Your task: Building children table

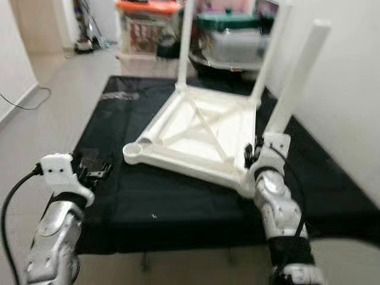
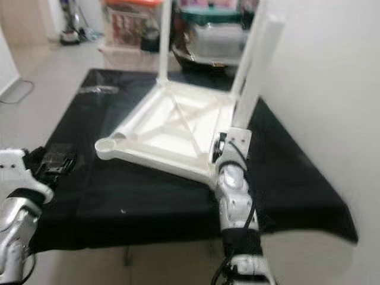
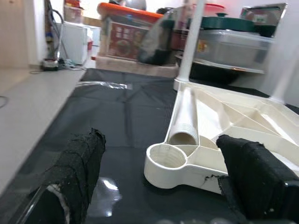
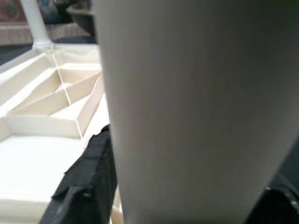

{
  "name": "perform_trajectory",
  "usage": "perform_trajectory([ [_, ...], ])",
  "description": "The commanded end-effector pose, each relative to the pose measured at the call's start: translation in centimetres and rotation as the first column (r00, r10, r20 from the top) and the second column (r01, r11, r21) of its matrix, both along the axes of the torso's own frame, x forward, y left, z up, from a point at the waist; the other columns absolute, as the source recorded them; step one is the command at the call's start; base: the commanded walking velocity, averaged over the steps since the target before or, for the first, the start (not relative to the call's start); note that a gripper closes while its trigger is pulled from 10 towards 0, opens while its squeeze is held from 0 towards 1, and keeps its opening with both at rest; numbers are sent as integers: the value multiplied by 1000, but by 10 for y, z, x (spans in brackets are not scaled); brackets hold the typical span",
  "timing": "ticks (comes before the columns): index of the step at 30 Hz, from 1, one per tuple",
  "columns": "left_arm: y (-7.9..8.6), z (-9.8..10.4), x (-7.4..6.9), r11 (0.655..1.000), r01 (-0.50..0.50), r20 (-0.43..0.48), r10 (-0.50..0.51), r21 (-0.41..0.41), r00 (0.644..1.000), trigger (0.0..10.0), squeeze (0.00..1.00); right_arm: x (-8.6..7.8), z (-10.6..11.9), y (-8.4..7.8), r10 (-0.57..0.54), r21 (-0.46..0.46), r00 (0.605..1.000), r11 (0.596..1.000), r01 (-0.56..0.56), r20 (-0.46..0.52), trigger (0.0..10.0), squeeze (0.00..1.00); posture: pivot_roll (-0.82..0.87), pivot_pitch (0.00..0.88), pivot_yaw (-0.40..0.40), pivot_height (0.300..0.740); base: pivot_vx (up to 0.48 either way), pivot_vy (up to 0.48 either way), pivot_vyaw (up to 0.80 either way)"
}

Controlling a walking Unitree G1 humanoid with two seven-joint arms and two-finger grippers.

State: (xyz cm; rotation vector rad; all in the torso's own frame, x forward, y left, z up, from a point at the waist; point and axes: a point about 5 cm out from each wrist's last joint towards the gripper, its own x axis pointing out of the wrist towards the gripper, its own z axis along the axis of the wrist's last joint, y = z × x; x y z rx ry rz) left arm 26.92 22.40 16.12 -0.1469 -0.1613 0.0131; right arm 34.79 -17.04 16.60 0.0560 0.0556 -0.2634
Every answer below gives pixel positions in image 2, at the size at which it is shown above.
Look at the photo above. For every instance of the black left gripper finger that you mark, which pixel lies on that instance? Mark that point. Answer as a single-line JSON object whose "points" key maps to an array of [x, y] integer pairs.
{"points": [[72, 162]]}

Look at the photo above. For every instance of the white plastic table top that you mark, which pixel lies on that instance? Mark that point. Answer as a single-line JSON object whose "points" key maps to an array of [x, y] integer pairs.
{"points": [[178, 124]]}

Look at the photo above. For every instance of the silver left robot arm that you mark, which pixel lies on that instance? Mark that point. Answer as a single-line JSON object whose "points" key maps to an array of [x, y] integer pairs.
{"points": [[15, 231]]}

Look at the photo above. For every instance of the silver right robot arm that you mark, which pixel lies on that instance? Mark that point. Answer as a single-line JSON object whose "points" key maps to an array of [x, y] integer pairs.
{"points": [[234, 196]]}

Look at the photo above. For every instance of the black tablecloth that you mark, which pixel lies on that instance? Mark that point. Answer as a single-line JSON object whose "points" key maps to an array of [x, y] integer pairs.
{"points": [[124, 196]]}

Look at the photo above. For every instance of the long clear tape strip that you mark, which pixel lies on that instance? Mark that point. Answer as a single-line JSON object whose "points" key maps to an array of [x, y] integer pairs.
{"points": [[98, 89]]}

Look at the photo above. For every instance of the black round basin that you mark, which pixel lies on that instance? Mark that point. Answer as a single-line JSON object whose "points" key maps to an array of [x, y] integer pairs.
{"points": [[184, 59]]}

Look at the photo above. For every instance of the clear plastic storage box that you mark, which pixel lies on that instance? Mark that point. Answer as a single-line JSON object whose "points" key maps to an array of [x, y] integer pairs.
{"points": [[214, 40]]}

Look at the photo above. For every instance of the pink patterned cloth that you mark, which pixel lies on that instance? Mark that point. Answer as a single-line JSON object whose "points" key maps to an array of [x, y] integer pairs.
{"points": [[124, 56]]}

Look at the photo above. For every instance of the small black white appliance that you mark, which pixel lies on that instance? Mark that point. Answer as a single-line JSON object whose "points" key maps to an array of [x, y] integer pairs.
{"points": [[69, 37]]}

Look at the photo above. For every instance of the dark plastic bag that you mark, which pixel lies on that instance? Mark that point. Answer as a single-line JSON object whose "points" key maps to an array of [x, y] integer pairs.
{"points": [[150, 38]]}

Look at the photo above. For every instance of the dark green round lid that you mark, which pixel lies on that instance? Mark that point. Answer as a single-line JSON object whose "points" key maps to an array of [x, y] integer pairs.
{"points": [[208, 16]]}

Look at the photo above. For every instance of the red printed carton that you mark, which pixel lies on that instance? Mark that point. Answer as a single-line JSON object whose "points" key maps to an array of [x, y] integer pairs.
{"points": [[127, 28]]}

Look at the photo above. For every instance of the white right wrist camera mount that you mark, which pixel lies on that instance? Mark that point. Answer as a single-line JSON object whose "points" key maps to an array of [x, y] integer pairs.
{"points": [[237, 139]]}

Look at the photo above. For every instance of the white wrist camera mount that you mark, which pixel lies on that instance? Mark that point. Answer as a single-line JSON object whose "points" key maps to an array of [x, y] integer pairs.
{"points": [[237, 139], [15, 166]]}

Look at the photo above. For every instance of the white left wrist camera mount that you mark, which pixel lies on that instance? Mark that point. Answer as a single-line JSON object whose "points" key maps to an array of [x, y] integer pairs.
{"points": [[15, 166]]}

